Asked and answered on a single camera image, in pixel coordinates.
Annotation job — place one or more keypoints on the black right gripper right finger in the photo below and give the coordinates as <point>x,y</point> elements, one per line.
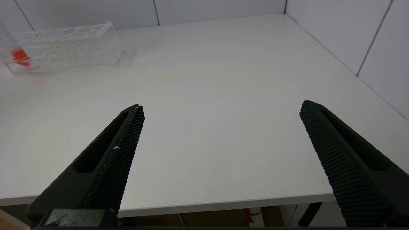
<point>351,172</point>

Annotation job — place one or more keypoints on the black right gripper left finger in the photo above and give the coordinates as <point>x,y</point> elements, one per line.
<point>111,172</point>

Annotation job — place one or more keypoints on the clear acrylic test tube rack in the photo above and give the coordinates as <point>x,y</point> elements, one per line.
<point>80,44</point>

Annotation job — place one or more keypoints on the small red object under table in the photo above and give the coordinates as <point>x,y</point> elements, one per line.
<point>252,215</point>

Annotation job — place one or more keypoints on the black table leg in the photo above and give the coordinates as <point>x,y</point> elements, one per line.
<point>310,214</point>

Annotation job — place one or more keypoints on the test tube with red pigment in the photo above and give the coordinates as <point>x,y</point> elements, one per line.
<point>21,57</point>

